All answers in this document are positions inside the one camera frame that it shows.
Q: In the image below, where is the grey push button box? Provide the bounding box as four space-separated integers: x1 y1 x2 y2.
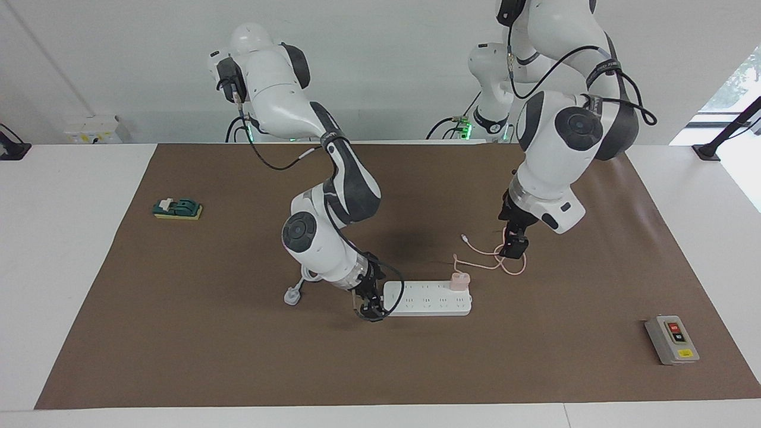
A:
644 315 700 366

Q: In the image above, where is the black base cable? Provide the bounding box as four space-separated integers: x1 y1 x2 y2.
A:
425 89 483 140
225 115 250 143

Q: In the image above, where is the long black stand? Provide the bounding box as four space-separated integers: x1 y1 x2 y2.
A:
693 96 761 162

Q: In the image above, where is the pink charging cable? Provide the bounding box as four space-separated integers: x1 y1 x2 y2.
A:
453 234 527 277

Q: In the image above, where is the white power strip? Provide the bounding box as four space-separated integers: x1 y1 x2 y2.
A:
383 281 474 317

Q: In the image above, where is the brown table mat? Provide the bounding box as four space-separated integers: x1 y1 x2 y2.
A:
34 143 761 410

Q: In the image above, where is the small black stand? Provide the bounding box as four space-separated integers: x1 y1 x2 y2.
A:
0 123 32 161

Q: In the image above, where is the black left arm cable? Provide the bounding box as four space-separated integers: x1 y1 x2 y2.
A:
507 30 658 127

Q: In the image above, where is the black right base cable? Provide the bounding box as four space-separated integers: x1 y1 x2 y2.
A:
225 115 250 143

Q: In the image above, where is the black left base cable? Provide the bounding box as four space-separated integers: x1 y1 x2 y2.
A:
425 89 483 140

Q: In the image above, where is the white wall socket box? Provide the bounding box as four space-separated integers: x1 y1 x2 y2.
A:
64 115 124 144

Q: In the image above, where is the bright window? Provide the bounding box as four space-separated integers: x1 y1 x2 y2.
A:
699 48 761 114

